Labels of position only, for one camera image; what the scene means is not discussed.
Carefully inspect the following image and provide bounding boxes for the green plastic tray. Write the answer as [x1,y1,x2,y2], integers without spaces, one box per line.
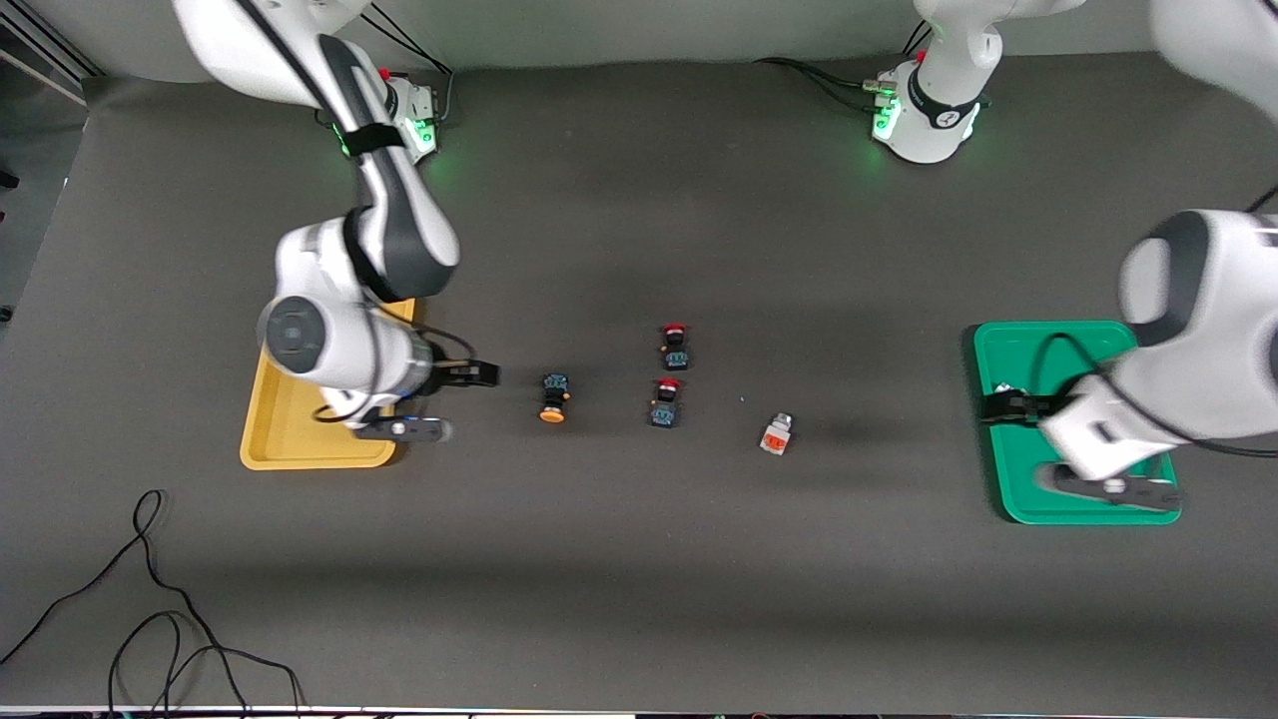
[973,321,1183,526]

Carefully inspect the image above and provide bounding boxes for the yellow plastic tray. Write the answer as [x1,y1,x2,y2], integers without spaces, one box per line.
[240,296,418,471]

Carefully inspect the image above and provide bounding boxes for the dark grey table mat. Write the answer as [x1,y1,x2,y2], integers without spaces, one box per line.
[0,40,1278,716]

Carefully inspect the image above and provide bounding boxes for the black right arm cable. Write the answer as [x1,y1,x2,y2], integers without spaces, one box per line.
[230,0,481,426]

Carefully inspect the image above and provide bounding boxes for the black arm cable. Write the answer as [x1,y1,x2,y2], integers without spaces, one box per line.
[230,0,481,426]
[1038,185,1278,458]

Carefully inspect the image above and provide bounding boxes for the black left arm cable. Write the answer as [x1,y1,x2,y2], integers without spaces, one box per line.
[1038,185,1278,458]

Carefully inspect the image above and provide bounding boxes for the black right base cables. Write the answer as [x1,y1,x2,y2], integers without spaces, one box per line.
[364,5,456,127]

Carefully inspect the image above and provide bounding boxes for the black base cables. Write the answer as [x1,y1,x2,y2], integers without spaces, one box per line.
[364,5,456,127]
[753,57,892,113]

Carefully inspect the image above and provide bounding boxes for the loose black table cable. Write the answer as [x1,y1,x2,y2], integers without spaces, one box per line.
[0,488,307,716]

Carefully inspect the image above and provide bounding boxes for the black left base cables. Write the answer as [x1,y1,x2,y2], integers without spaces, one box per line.
[753,57,892,113]

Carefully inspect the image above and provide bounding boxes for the aluminium frame rail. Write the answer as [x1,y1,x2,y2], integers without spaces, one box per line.
[0,18,101,109]

